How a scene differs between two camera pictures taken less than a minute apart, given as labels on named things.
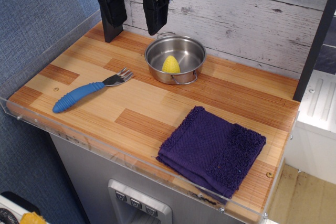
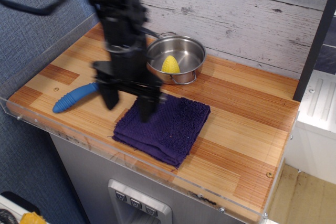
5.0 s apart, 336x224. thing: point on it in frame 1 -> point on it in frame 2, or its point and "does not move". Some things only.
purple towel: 200,145 -> 170,136
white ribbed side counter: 317,106 does not move
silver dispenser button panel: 130,206 does not move
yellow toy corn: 171,65 does not move
